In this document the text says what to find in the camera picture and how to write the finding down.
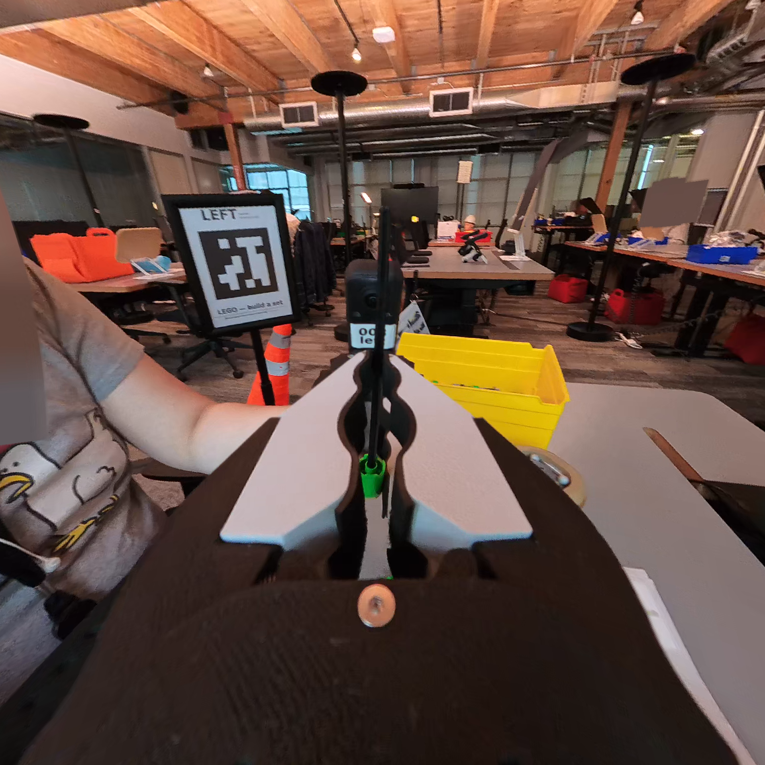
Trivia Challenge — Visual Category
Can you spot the dark hanging jacket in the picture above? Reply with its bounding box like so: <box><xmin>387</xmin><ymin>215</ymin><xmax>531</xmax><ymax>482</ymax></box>
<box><xmin>293</xmin><ymin>218</ymin><xmax>337</xmax><ymax>312</ymax></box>

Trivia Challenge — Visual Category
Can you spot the green round brick stack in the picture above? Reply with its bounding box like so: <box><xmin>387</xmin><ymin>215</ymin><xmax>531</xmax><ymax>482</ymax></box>
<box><xmin>359</xmin><ymin>453</ymin><xmax>390</xmax><ymax>498</ymax></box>

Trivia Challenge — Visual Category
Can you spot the red floor bin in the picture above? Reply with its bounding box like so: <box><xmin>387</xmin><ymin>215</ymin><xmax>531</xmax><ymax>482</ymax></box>
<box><xmin>547</xmin><ymin>274</ymin><xmax>590</xmax><ymax>304</ymax></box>

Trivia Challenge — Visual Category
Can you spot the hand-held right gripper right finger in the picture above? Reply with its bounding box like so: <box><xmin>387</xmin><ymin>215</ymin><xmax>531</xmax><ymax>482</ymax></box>
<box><xmin>387</xmin><ymin>353</ymin><xmax>534</xmax><ymax>579</ymax></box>

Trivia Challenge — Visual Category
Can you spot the silver air duct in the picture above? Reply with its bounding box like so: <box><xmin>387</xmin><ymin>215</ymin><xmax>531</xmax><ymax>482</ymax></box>
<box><xmin>244</xmin><ymin>80</ymin><xmax>622</xmax><ymax>132</ymax></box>

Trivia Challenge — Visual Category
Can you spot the white cable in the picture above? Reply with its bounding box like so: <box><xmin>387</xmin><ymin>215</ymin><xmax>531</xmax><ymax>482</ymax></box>
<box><xmin>0</xmin><ymin>537</ymin><xmax>62</xmax><ymax>573</ymax></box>

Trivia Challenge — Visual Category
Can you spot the black framed marker sign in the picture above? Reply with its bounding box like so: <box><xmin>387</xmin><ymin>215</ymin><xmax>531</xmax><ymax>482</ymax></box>
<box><xmin>161</xmin><ymin>192</ymin><xmax>301</xmax><ymax>407</ymax></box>

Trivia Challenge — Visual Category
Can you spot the person's left forearm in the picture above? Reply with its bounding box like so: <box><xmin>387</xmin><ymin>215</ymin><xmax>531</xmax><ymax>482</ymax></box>
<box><xmin>102</xmin><ymin>353</ymin><xmax>296</xmax><ymax>473</ymax></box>

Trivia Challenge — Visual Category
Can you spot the grey desk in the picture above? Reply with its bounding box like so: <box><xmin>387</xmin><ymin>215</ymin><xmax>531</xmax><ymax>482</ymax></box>
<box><xmin>538</xmin><ymin>382</ymin><xmax>765</xmax><ymax>765</ymax></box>

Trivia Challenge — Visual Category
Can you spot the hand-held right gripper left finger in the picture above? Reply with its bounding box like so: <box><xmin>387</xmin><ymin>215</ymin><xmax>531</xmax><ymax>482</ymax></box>
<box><xmin>220</xmin><ymin>351</ymin><xmax>368</xmax><ymax>579</ymax></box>

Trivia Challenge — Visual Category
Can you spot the tan round toy pot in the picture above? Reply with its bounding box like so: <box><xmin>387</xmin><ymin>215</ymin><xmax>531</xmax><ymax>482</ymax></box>
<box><xmin>517</xmin><ymin>444</ymin><xmax>589</xmax><ymax>509</ymax></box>

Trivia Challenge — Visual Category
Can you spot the grey office table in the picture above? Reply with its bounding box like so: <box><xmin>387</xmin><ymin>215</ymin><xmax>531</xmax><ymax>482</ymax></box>
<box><xmin>402</xmin><ymin>245</ymin><xmax>557</xmax><ymax>326</ymax></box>

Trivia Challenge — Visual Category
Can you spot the orange traffic cone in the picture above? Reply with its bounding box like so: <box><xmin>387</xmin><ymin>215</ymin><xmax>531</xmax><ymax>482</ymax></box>
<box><xmin>246</xmin><ymin>323</ymin><xmax>294</xmax><ymax>407</ymax></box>

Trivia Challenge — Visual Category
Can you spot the long wooden-edged desk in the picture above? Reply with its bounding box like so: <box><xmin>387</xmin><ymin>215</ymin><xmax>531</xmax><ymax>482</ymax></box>
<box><xmin>563</xmin><ymin>239</ymin><xmax>765</xmax><ymax>353</ymax></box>

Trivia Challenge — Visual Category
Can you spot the black toy set box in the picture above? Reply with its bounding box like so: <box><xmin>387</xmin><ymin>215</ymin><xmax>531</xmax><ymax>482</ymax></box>
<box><xmin>642</xmin><ymin>426</ymin><xmax>765</xmax><ymax>541</ymax></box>

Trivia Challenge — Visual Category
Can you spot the yellow storage bin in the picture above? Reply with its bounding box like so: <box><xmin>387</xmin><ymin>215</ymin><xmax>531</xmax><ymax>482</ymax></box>
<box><xmin>396</xmin><ymin>332</ymin><xmax>570</xmax><ymax>450</ymax></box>

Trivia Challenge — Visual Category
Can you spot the long black axle rod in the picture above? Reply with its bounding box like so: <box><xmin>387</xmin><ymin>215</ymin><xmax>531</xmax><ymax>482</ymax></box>
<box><xmin>366</xmin><ymin>206</ymin><xmax>392</xmax><ymax>473</ymax></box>

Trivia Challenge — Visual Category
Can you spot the wooden document stand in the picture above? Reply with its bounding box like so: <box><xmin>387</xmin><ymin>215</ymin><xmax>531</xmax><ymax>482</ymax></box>
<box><xmin>622</xmin><ymin>567</ymin><xmax>757</xmax><ymax>765</ymax></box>
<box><xmin>115</xmin><ymin>227</ymin><xmax>172</xmax><ymax>280</ymax></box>

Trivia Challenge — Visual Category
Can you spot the orange tote bag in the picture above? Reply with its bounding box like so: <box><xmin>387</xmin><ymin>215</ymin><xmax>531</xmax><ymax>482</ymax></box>
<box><xmin>85</xmin><ymin>227</ymin><xmax>136</xmax><ymax>280</ymax></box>
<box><xmin>30</xmin><ymin>233</ymin><xmax>90</xmax><ymax>283</ymax></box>

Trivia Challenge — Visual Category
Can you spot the black monitor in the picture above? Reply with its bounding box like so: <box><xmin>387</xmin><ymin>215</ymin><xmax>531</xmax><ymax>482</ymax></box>
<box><xmin>381</xmin><ymin>186</ymin><xmax>440</xmax><ymax>240</ymax></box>

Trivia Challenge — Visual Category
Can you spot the red bag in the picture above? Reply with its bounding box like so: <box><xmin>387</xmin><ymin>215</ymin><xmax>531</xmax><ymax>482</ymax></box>
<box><xmin>740</xmin><ymin>312</ymin><xmax>765</xmax><ymax>365</ymax></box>
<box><xmin>605</xmin><ymin>288</ymin><xmax>666</xmax><ymax>326</ymax></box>

